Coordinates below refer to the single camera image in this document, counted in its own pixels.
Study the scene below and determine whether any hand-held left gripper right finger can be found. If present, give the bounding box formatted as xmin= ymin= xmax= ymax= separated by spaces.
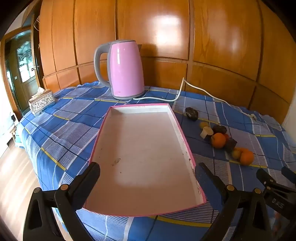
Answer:
xmin=195 ymin=162 xmax=273 ymax=241

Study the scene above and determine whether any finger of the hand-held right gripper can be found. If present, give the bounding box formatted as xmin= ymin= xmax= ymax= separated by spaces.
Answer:
xmin=281 ymin=167 xmax=296 ymax=186
xmin=256 ymin=168 xmax=278 ymax=193

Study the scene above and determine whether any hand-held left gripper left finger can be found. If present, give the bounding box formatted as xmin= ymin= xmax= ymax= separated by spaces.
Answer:
xmin=23 ymin=162 xmax=100 ymax=241

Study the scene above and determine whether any orange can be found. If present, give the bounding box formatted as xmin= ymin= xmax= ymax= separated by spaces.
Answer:
xmin=240 ymin=151 xmax=254 ymax=166
xmin=211 ymin=133 xmax=226 ymax=149

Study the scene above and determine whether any cream round vegetable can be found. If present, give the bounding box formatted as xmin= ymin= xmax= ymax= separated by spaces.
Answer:
xmin=200 ymin=127 xmax=214 ymax=139

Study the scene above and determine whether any dark brown round fruit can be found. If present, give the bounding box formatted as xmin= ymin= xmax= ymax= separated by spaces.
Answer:
xmin=212 ymin=125 xmax=228 ymax=134

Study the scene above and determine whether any blue plaid tablecloth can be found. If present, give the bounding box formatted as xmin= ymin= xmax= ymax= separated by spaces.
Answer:
xmin=15 ymin=81 xmax=296 ymax=241

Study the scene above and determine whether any patterned tissue box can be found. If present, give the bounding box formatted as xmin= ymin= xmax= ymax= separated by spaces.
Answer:
xmin=28 ymin=88 xmax=56 ymax=117

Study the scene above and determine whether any pink electric kettle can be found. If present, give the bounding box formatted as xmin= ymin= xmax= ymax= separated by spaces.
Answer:
xmin=94 ymin=39 xmax=145 ymax=100

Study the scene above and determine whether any wooden glass door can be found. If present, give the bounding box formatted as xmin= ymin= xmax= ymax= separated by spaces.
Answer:
xmin=0 ymin=27 xmax=43 ymax=116

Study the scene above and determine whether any wooden wardrobe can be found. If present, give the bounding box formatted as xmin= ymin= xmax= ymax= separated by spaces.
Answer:
xmin=38 ymin=0 xmax=296 ymax=126

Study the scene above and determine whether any white power cable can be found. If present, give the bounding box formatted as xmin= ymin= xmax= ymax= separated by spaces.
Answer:
xmin=133 ymin=77 xmax=258 ymax=121

